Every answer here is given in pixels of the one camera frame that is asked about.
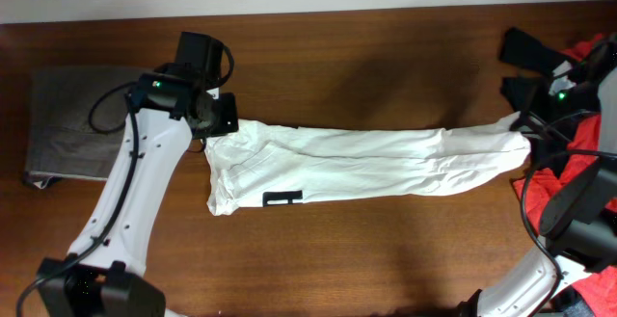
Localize white t-shirt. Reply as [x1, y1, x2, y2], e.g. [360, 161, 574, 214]
[204, 115, 531, 216]

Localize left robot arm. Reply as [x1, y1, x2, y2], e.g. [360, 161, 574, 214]
[15, 32, 238, 317]

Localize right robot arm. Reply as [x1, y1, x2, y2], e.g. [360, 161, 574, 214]
[454, 28, 616, 316]

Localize black garment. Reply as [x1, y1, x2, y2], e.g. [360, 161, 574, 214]
[499, 28, 605, 164]

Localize folded grey trousers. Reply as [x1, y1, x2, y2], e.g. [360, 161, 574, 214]
[22, 66, 147, 189]

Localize red t-shirt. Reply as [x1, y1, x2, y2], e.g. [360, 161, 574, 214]
[510, 32, 617, 317]

